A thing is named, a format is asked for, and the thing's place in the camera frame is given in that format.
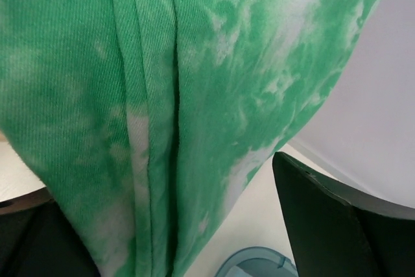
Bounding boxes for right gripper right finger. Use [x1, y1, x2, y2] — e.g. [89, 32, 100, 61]
[272, 152, 414, 276]

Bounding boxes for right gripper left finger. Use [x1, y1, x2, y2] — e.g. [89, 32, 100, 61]
[1, 202, 100, 276]

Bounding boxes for green tie-dye trousers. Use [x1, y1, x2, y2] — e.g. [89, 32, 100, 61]
[1, 0, 378, 276]

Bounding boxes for blue plastic tray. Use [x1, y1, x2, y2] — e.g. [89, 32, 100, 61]
[215, 247, 298, 277]

